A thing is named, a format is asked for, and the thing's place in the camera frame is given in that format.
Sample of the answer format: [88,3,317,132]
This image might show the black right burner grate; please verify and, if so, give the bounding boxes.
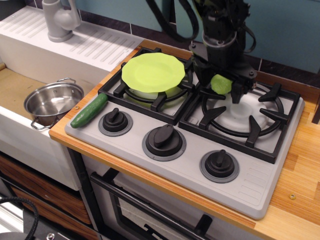
[178,82,305,165]

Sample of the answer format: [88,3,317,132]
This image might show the black braided cable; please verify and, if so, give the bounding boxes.
[0,196,41,240]

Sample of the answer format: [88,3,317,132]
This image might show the dark green toy pickle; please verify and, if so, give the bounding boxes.
[70,93,109,129]

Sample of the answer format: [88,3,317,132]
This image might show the black left stove knob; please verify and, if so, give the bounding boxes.
[98,107,133,137]

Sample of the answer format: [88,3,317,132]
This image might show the black middle stove knob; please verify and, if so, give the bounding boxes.
[142,124,187,162]

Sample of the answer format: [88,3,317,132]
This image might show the small stainless steel pot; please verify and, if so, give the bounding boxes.
[23,77,84,130]

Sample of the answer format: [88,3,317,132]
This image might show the lime green plastic plate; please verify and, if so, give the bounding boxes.
[121,52,185,93]

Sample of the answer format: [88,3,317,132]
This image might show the wooden drawer fronts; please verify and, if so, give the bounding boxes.
[0,152,98,240]

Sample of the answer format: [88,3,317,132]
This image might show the grey toy faucet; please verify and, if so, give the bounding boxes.
[42,0,81,43]

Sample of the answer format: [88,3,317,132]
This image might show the light green toy cauliflower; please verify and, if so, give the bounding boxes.
[210,74,233,95]

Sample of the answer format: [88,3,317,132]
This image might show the black oven door handle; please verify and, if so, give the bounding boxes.
[90,172,212,240]

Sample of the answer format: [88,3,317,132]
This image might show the grey toy stove top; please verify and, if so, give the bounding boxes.
[64,47,306,221]

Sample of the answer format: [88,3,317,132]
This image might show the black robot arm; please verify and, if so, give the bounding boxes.
[147,0,257,104]

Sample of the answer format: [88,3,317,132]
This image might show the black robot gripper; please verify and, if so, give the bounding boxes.
[189,32,257,104]

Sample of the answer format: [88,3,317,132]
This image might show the white toy sink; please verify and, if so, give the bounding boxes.
[0,6,143,191]

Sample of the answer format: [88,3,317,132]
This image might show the black left burner grate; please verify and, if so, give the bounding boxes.
[98,47,200,125]

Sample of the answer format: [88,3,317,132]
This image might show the black right stove knob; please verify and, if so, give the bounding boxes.
[199,149,240,184]

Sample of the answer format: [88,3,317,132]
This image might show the black stove knob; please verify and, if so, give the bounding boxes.
[199,149,240,184]
[142,124,187,162]
[98,107,133,137]

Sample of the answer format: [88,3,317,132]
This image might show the black burner grate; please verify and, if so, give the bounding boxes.
[178,82,305,165]
[98,47,200,125]

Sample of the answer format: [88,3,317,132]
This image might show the toy oven door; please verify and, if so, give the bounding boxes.
[84,159,256,240]

